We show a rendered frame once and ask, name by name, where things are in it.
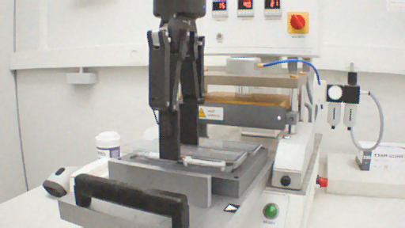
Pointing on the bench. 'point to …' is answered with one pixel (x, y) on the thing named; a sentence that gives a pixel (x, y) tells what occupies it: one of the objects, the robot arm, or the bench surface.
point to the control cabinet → (266, 39)
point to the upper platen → (243, 95)
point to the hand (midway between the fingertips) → (179, 132)
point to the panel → (258, 217)
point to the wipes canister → (108, 145)
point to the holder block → (236, 181)
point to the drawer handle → (133, 197)
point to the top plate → (246, 64)
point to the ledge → (361, 179)
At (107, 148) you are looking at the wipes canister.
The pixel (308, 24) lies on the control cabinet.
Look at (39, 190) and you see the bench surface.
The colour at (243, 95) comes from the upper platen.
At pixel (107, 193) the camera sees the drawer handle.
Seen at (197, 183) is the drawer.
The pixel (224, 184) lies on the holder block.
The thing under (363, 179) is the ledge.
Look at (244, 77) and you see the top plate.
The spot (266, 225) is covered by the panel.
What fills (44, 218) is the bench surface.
